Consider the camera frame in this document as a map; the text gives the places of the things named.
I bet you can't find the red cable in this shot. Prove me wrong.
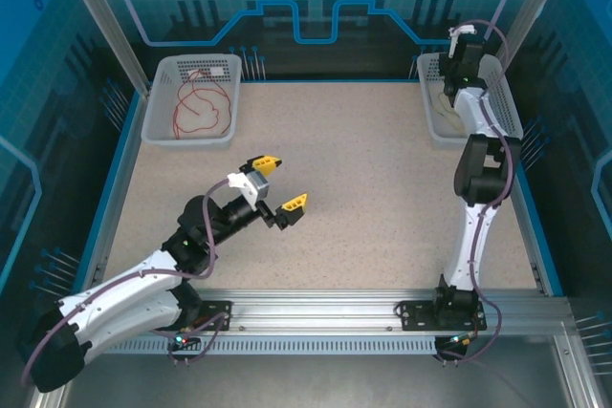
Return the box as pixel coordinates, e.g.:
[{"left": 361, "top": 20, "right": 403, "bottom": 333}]
[
  {"left": 172, "top": 74, "right": 221, "bottom": 140},
  {"left": 184, "top": 69, "right": 239, "bottom": 138}
]

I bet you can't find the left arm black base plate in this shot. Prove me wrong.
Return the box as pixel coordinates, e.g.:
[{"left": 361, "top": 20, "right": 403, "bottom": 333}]
[{"left": 190, "top": 300, "right": 234, "bottom": 332}]

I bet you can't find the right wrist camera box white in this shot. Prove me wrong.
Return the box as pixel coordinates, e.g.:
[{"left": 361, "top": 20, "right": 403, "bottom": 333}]
[{"left": 447, "top": 24, "right": 478, "bottom": 58}]

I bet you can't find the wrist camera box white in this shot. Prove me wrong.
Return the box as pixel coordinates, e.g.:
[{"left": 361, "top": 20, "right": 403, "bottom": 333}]
[
  {"left": 447, "top": 24, "right": 478, "bottom": 58},
  {"left": 226, "top": 169, "right": 273, "bottom": 209}
]

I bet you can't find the slotted grey cable duct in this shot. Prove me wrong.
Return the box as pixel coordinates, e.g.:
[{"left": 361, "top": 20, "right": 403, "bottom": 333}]
[{"left": 102, "top": 335, "right": 439, "bottom": 356}]

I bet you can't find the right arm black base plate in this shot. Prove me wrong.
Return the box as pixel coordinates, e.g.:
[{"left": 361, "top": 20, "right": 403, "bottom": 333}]
[{"left": 399, "top": 300, "right": 488, "bottom": 332}]

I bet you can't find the aluminium frame post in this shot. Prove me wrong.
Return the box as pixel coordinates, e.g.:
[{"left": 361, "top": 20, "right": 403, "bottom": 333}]
[
  {"left": 51, "top": 0, "right": 153, "bottom": 97},
  {"left": 494, "top": 0, "right": 579, "bottom": 75}
]

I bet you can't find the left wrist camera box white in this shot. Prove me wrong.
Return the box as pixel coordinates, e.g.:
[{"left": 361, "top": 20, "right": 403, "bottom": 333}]
[{"left": 226, "top": 169, "right": 273, "bottom": 209}]

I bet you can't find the steel lower shelf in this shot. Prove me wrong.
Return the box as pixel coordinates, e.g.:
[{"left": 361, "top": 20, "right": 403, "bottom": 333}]
[{"left": 28, "top": 321, "right": 603, "bottom": 408}]

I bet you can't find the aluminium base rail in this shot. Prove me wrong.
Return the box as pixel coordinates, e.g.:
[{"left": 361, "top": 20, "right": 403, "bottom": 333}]
[{"left": 64, "top": 287, "right": 570, "bottom": 338}]

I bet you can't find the grey plastic basket with stickers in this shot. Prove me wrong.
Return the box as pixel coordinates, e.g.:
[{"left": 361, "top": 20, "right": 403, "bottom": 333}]
[{"left": 140, "top": 53, "right": 243, "bottom": 150}]

